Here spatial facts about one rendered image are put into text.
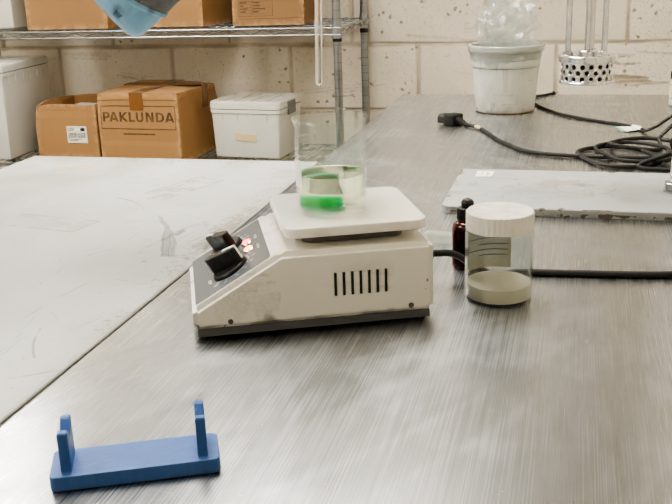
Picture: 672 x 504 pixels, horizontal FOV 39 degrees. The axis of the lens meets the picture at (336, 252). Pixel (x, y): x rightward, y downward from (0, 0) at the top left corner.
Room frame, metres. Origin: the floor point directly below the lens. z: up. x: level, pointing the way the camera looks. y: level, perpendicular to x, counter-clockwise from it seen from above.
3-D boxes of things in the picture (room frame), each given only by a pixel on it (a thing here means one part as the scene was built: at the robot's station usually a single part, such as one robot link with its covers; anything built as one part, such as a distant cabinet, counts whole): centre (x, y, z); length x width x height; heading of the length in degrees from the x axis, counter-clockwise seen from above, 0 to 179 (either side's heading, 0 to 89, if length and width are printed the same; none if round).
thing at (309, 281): (0.78, 0.02, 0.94); 0.22 x 0.13 x 0.08; 99
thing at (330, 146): (0.78, 0.00, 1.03); 0.07 x 0.06 x 0.08; 151
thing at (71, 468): (0.51, 0.13, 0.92); 0.10 x 0.03 x 0.04; 100
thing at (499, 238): (0.79, -0.14, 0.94); 0.06 x 0.06 x 0.08
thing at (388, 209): (0.79, -0.01, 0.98); 0.12 x 0.12 x 0.01; 9
